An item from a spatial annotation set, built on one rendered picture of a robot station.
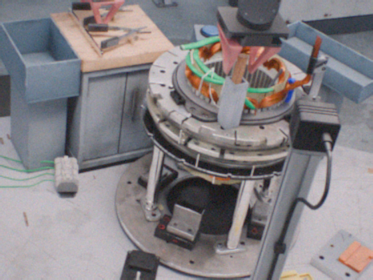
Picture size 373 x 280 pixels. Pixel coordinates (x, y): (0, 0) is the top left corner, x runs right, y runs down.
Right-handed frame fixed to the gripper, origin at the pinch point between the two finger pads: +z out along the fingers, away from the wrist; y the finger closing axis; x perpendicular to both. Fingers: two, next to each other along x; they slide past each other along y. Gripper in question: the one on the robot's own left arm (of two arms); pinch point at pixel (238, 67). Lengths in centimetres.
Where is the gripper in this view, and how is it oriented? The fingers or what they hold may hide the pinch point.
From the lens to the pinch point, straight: 116.2
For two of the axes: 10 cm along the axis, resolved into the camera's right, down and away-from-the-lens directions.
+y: 9.4, -0.3, 3.4
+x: -2.7, -6.9, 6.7
